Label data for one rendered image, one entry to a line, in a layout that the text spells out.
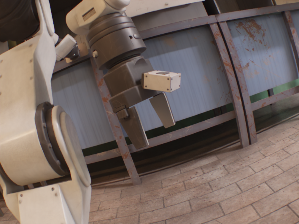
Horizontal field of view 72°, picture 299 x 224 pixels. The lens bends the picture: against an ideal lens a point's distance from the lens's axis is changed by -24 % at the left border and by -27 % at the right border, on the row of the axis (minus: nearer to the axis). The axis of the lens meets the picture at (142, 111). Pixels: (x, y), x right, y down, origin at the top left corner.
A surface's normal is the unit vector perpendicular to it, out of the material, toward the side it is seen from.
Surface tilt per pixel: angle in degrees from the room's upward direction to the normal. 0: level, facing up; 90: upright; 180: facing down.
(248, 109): 90
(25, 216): 44
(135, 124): 88
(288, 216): 0
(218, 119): 90
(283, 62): 90
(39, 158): 101
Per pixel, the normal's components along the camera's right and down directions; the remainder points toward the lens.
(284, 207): -0.30, -0.94
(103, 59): -0.57, 0.29
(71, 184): 0.00, -0.15
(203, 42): -0.02, 0.15
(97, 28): -0.36, 0.19
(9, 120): -0.15, -0.58
